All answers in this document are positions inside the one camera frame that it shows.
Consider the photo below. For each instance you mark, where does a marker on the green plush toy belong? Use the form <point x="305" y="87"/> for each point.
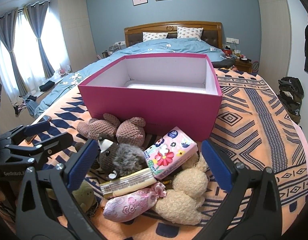
<point x="85" y="196"/>

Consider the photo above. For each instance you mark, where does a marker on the pink cardboard box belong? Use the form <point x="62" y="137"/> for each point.
<point x="149" y="110"/>

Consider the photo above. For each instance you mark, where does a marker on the wooden headboard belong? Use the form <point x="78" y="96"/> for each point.
<point x="154" y="27"/>

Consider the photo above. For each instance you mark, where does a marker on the cream fluffy plush toy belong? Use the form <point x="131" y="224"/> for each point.
<point x="179" y="205"/>

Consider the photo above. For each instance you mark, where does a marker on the dark brown furry plush toy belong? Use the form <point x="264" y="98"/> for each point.
<point x="124" y="158"/>

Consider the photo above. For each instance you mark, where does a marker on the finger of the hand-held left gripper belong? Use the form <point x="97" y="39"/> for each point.
<point x="37" y="128"/>
<point x="51" y="145"/>

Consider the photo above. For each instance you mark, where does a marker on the smartphone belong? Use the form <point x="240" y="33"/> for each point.
<point x="45" y="118"/>

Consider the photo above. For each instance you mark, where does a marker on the grey curtain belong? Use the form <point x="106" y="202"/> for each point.
<point x="3" y="32"/>
<point x="37" y="22"/>

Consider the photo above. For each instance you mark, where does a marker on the white sheer curtain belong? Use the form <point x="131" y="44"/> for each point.
<point x="26" y="62"/>

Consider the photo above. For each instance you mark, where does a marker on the small red box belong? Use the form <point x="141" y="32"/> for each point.
<point x="227" y="52"/>

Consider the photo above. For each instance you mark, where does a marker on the blue floral duvet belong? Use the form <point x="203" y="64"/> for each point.
<point x="154" y="46"/>

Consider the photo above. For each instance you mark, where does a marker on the black and white tissue packet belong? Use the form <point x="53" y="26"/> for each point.
<point x="129" y="183"/>

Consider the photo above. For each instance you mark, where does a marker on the dark grey cloth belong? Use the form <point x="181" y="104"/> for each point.
<point x="225" y="63"/>

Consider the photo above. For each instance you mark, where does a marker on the floral pink tissue packet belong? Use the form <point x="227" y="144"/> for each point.
<point x="166" y="155"/>

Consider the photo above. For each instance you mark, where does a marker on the round patterned board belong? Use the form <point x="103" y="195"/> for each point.
<point x="255" y="66"/>

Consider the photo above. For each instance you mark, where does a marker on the folded black cloth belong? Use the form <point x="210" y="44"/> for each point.
<point x="46" y="86"/>

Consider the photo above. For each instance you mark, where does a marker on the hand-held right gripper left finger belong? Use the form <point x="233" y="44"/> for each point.
<point x="81" y="162"/>

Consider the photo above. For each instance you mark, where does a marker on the heap of mixed clothes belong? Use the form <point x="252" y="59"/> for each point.
<point x="28" y="103"/>

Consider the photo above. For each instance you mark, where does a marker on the small pink fan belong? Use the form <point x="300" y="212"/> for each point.
<point x="62" y="72"/>

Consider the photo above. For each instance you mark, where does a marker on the orange and blue patterned blanket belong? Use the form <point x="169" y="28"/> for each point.
<point x="256" y="130"/>

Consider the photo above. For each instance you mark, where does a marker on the white patterned pillow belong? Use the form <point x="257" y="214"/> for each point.
<point x="154" y="36"/>
<point x="190" y="32"/>

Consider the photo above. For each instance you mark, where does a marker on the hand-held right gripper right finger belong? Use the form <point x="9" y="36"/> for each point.
<point x="216" y="165"/>

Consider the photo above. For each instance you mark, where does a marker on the pile of dark clothes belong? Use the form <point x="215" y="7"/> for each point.
<point x="291" y="97"/>

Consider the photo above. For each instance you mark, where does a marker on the white wall socket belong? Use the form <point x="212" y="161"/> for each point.
<point x="232" y="40"/>
<point x="120" y="43"/>

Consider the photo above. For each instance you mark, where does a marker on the wooden nightstand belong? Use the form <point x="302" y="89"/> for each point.
<point x="244" y="66"/>

